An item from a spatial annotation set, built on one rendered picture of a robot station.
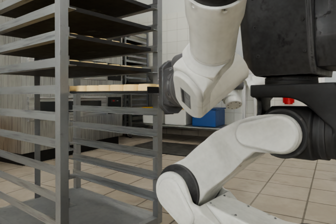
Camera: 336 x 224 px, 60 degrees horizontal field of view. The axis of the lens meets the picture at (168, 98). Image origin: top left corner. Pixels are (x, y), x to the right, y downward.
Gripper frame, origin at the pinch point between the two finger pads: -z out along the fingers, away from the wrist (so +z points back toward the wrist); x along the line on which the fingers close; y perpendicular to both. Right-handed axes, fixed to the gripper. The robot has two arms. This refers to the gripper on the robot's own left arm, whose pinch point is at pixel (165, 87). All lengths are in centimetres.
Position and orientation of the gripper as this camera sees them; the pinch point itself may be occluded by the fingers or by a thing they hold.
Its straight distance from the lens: 71.8
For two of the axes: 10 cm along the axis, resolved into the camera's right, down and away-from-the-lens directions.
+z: 3.5, 0.1, -9.4
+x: 0.0, -10.0, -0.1
